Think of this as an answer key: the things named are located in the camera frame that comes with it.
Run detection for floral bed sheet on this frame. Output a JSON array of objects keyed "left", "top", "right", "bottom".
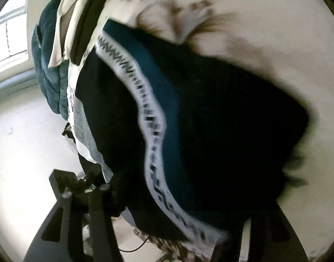
[{"left": 66, "top": 0, "right": 334, "bottom": 262}]

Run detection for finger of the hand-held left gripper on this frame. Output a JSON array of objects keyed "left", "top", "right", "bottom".
[{"left": 49, "top": 169, "right": 96, "bottom": 197}]

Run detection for black folded garment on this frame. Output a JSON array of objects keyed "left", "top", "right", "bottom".
[{"left": 71, "top": 0, "right": 116, "bottom": 66}]

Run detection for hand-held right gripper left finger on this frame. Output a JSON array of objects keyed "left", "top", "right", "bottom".
[{"left": 24, "top": 183, "right": 124, "bottom": 262}]

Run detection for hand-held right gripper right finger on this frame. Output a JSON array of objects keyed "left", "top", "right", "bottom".
[{"left": 211, "top": 200, "right": 309, "bottom": 262}]

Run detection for black hanging clothes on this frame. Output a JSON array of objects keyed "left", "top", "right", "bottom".
[{"left": 62, "top": 122, "right": 76, "bottom": 144}]

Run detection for striped knit sweater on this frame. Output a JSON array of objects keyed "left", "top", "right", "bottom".
[{"left": 67, "top": 19, "right": 310, "bottom": 247}]

